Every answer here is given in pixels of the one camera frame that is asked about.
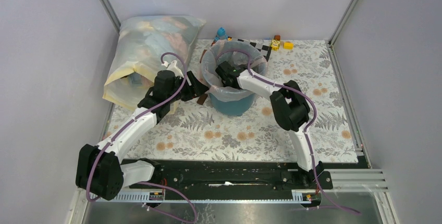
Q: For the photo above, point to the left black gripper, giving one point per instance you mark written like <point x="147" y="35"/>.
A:
<point x="196" y="89"/>

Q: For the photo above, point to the teal plastic trash bin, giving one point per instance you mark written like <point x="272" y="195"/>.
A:
<point x="235" y="108"/>

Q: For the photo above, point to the pink trash bag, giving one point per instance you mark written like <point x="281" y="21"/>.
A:
<point x="237" y="54"/>

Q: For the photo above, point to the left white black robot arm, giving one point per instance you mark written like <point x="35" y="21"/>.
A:
<point x="100" y="169"/>

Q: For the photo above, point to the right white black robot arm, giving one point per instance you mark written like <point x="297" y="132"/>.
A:
<point x="290" y="107"/>

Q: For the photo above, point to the dark brown wooden block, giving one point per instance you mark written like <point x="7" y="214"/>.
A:
<point x="201" y="100"/>

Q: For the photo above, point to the floral patterned table mat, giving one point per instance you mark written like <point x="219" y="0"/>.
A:
<point x="200" y="132"/>

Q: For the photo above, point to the colourful toy block train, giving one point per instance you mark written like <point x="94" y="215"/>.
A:
<point x="221" y="35"/>

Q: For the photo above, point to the large translucent plastic bag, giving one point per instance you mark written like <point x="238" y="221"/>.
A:
<point x="142" y="41"/>

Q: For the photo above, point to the black white checkerboard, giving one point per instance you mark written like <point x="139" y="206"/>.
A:
<point x="259" y="46"/>

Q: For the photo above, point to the yellow toy figure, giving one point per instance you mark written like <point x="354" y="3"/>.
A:
<point x="275" y="43"/>

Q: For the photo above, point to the yellow toy brick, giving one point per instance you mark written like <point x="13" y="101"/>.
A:
<point x="288" y="45"/>

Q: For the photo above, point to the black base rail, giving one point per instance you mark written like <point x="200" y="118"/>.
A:
<point x="231" y="180"/>

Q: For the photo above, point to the aluminium frame rail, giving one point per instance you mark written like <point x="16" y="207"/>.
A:
<point x="333" y="181"/>

